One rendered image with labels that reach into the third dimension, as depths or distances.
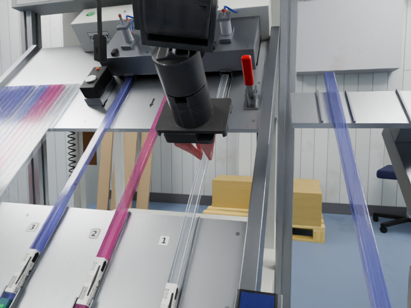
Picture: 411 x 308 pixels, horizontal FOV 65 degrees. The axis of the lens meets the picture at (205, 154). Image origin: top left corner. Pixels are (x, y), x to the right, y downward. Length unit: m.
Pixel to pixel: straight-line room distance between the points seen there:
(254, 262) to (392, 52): 3.35
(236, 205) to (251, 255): 2.90
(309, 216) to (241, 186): 0.76
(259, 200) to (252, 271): 0.10
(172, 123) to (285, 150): 0.41
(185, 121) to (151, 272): 0.20
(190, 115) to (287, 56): 0.44
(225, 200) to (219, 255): 2.89
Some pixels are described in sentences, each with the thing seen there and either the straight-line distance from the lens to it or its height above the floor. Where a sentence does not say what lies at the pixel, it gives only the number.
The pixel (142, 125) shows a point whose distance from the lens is 0.63.
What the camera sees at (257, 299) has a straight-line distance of 0.36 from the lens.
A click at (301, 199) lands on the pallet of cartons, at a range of 2.84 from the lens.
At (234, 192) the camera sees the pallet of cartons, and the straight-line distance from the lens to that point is 3.29.
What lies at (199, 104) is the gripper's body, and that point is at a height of 1.01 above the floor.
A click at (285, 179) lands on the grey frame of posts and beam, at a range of 0.81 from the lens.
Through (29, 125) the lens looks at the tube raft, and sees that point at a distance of 0.76.
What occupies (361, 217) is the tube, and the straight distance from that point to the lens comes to 0.36.
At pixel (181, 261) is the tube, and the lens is 0.43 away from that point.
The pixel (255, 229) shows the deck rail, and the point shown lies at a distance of 0.43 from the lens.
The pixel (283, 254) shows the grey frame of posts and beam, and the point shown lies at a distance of 0.87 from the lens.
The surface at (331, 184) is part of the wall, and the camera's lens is 3.82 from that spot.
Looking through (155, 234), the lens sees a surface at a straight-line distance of 0.47.
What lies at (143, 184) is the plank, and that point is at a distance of 3.65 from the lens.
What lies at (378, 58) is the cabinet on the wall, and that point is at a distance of 3.62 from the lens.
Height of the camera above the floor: 0.98
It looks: 5 degrees down
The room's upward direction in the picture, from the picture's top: straight up
